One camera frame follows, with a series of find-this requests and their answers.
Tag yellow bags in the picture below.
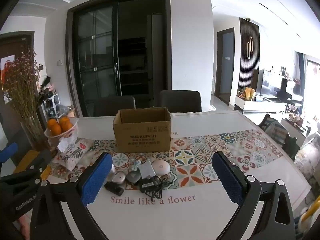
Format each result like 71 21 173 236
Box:
244 87 256 102

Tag flat screen television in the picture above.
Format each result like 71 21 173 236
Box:
260 70 288 98

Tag chair with plaid cushion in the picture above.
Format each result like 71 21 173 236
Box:
260 114 298 161

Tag white loop wall light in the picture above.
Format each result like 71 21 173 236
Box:
246 36 254 59

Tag black clip device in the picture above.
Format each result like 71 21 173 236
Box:
104 181 125 197

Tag grey patterned sofa cushion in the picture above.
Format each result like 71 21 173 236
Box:
294 133 320 182

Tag grey round case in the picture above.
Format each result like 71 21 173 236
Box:
126 170 142 185

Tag floral tissue pouch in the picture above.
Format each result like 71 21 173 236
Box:
54 137 95 173

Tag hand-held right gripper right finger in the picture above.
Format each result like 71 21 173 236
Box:
212 151 297 240

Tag dark wooden door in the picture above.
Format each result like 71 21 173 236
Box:
217 27 235 105

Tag black adapter with cable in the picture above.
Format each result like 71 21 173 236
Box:
140 176 173 199

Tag dark sliding glass door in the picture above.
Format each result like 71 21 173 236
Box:
66 0 173 117

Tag patterned white tablecloth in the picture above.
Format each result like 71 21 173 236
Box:
47 111 313 240

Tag white television cabinet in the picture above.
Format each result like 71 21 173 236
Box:
234 95 288 114

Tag white cluttered shelf rack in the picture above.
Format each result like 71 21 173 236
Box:
40 76 61 118

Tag yellow mat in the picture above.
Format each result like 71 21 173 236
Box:
14 150 50 179

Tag silver round mouse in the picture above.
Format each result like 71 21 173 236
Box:
111 171 126 184

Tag small beige figurine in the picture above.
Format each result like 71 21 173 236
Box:
159 173 175 184

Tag dark dining chair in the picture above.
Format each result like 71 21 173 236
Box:
94 96 136 117
159 90 202 113

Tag white plug adapter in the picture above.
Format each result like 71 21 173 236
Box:
139 160 156 180

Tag yellow white toy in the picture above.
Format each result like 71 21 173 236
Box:
293 195 320 240

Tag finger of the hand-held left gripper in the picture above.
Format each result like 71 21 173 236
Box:
11 149 52 183
0 142 19 165

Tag brown cardboard box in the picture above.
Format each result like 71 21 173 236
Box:
112 107 172 153

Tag low coffee table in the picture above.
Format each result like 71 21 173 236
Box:
280 115 312 137

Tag round white night light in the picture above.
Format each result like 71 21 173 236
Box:
152 159 171 175

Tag dark slatted wall panel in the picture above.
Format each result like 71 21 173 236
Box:
238 17 261 99

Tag white red door poster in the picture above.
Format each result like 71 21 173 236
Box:
0 55 16 103

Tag white fruit basket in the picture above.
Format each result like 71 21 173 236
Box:
44 117 78 140

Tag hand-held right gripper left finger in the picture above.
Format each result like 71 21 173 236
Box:
29 152 113 240

